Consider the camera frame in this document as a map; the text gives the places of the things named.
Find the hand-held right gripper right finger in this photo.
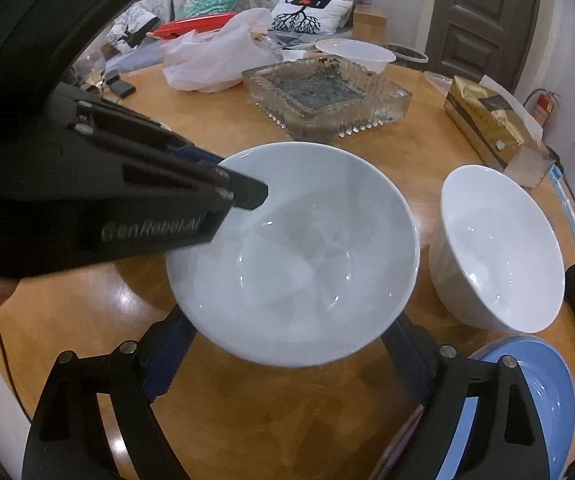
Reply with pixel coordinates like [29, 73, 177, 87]
[380, 315, 553, 480]

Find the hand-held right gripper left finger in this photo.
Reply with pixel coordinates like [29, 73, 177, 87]
[21, 306, 199, 480]

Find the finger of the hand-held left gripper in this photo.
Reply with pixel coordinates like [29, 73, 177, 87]
[71, 99, 269, 212]
[170, 144, 224, 167]

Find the large white bowl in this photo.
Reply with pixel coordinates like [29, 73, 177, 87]
[164, 141, 421, 367]

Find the translucent plastic bag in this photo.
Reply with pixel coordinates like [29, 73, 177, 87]
[160, 8, 280, 95]

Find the square glass ashtray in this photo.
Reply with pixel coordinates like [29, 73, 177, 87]
[241, 57, 413, 143]

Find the red plate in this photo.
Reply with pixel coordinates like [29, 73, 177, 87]
[147, 12, 240, 41]

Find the wine glass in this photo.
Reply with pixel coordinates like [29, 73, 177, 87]
[74, 50, 108, 93]

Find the small white bowl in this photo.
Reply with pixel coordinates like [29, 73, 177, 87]
[428, 164, 567, 333]

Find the white deer print cushion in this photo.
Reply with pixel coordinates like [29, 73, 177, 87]
[107, 2, 160, 53]

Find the blue plate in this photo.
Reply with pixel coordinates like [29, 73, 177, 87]
[447, 335, 575, 480]

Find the white tree print cushion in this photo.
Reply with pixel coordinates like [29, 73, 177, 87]
[267, 0, 354, 36]

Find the white plastic container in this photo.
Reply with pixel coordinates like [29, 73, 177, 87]
[315, 37, 397, 75]

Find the wooden box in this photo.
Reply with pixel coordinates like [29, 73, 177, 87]
[352, 4, 387, 40]

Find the trash bin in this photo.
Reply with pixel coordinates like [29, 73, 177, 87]
[385, 42, 428, 66]

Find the blue white slim packet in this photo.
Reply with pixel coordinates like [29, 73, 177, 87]
[550, 169, 575, 261]

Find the gold box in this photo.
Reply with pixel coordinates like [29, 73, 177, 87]
[443, 75, 555, 188]

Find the red fire extinguisher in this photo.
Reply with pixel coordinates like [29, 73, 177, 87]
[525, 89, 563, 126]

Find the grey door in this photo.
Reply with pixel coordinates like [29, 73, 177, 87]
[425, 0, 541, 66]

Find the black cable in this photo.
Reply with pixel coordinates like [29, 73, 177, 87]
[0, 305, 33, 421]

